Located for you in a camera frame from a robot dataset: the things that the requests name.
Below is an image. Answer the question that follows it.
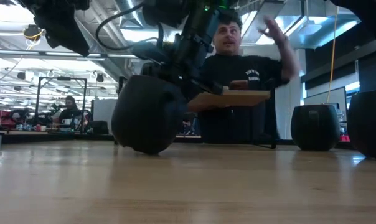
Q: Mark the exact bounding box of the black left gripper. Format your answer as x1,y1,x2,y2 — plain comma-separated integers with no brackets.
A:
18,0,91,57

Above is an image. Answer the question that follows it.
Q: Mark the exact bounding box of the black metal rack frame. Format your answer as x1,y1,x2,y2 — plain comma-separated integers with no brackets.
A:
35,76,88,134

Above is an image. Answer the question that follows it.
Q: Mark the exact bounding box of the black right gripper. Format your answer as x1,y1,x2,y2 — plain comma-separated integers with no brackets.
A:
140,29,225,114

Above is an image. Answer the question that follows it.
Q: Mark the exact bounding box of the white cabinet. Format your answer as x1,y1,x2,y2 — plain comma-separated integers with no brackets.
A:
91,98,119,135

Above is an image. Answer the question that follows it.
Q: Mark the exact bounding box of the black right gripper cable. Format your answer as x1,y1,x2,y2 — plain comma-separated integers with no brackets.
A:
95,2,160,52

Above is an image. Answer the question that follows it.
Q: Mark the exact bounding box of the yellow hanging cable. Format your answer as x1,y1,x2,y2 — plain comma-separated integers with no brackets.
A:
326,5,341,105

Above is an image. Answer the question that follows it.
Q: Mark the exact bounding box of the black mug orange interior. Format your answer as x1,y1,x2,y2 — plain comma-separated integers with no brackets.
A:
289,104,341,152

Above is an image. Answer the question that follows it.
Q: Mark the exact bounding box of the red bag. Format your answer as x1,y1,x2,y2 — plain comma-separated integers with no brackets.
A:
0,109,10,129

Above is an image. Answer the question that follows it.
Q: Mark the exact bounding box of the black mug dark red interior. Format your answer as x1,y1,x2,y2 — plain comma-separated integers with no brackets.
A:
111,74,189,156

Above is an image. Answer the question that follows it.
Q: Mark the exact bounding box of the black yellow cable reel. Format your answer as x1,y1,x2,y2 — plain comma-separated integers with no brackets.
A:
22,24,46,42

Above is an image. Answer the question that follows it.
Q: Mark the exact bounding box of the white pendant lamp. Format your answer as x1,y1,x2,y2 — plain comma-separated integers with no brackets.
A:
296,19,323,37

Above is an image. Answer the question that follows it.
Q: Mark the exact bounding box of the person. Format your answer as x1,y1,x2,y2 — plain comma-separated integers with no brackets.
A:
197,9,301,144
57,95,83,125

